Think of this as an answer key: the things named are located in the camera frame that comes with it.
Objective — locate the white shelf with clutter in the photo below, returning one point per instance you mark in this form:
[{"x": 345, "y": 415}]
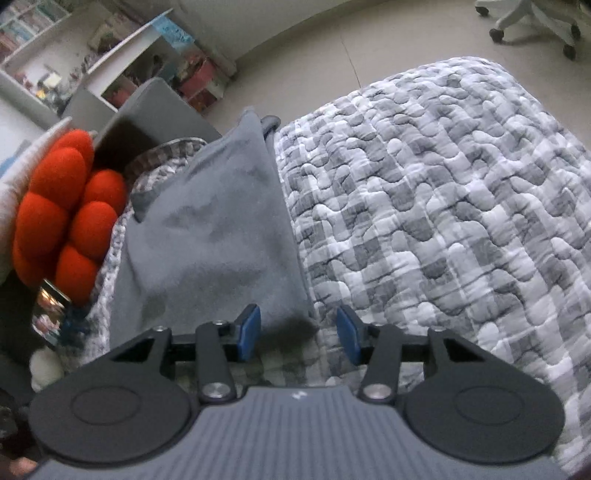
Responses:
[{"x": 124, "y": 50}]

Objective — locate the white grey office chair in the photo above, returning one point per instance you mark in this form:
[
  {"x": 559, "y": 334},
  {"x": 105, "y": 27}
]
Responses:
[{"x": 531, "y": 18}]

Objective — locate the grey shirt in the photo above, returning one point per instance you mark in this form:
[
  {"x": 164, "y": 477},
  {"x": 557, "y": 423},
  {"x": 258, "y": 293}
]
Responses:
[{"x": 207, "y": 230}]

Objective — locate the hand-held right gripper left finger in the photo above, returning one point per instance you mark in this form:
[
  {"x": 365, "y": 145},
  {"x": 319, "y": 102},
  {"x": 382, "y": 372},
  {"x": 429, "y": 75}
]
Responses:
[{"x": 249, "y": 332}]

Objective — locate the orange knot cushion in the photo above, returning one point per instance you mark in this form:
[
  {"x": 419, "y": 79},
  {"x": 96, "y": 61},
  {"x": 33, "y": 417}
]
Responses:
[{"x": 60, "y": 184}]

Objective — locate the grey checked quilt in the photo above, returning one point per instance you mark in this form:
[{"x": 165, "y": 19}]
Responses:
[{"x": 438, "y": 207}]

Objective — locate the blue phone stand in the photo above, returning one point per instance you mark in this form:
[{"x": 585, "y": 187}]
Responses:
[{"x": 76, "y": 323}]

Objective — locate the blue printed sheet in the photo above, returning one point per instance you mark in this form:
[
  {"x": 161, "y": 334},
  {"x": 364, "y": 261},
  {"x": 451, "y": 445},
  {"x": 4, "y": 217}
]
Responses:
[{"x": 173, "y": 32}]

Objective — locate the smartphone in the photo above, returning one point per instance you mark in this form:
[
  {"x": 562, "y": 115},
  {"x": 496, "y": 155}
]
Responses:
[{"x": 48, "y": 314}]

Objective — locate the grey sofa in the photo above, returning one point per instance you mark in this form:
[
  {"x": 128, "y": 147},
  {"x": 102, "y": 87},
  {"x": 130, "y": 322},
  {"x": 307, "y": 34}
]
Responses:
[{"x": 157, "y": 110}]

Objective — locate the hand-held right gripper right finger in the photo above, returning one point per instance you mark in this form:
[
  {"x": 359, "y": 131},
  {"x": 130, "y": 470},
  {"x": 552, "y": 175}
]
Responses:
[{"x": 346, "y": 334}]

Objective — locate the white pillow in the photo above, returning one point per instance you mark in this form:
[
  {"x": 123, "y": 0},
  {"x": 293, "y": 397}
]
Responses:
[{"x": 18, "y": 184}]

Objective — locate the white plush toy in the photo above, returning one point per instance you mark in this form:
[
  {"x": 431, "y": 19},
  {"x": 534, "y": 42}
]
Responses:
[{"x": 46, "y": 369}]

